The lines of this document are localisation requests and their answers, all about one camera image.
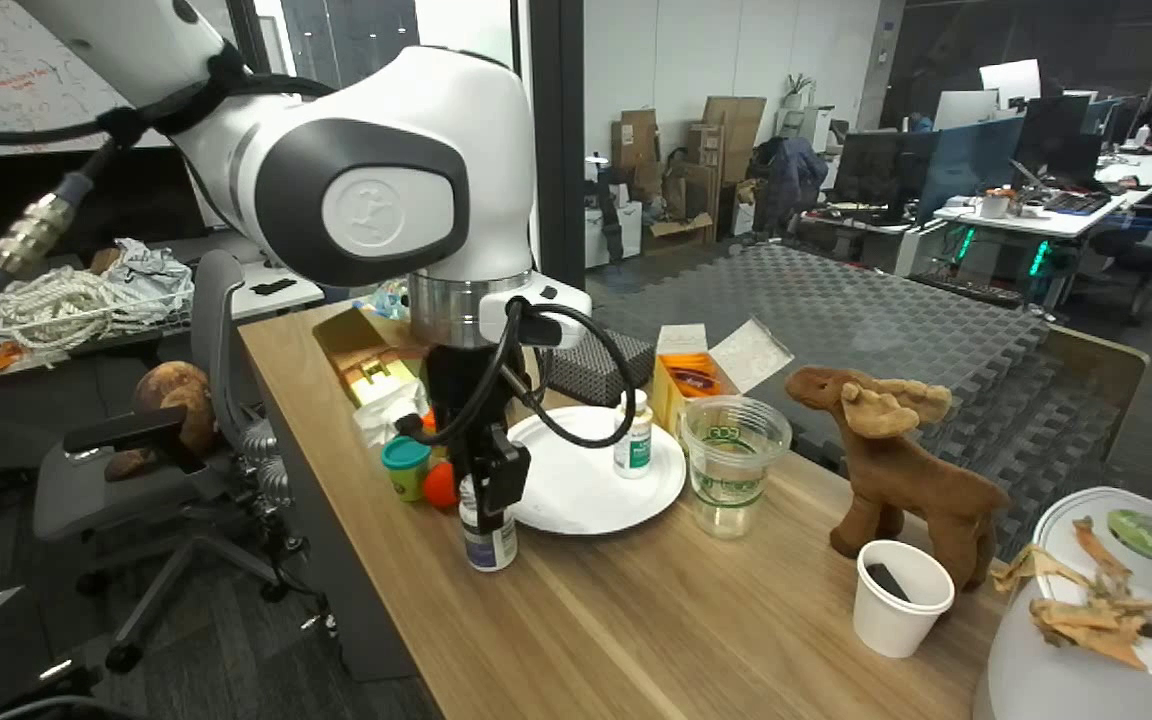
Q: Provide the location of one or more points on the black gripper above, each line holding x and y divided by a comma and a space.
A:
476, 400

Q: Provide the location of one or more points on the teal lid dough tub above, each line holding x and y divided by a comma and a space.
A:
402, 469

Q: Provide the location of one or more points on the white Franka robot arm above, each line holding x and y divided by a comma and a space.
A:
377, 202

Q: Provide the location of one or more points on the white round plate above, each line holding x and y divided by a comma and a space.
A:
583, 486

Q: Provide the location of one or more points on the grey foam block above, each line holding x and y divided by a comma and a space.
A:
591, 381

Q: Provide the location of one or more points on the yellow open cardboard box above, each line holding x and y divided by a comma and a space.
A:
689, 381

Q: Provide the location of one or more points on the clear plastic cup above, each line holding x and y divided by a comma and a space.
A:
732, 465

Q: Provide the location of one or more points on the brown plush on chair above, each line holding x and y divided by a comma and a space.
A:
179, 400

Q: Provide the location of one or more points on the small brown cardboard box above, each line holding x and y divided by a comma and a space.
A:
638, 154

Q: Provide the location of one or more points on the grey office chair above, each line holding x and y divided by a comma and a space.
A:
110, 494

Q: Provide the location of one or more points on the brown moose plush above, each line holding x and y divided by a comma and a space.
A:
908, 486

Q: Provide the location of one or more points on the white paper cup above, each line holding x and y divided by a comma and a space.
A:
898, 607

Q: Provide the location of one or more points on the tall brown cardboard box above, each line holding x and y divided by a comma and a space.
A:
732, 141

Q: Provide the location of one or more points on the black computer monitor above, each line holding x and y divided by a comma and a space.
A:
880, 167

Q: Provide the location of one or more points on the brown dried chips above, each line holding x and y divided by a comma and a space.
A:
1081, 624

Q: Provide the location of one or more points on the white lidded bin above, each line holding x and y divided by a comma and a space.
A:
1081, 684

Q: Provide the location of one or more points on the white office desk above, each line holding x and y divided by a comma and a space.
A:
1070, 213

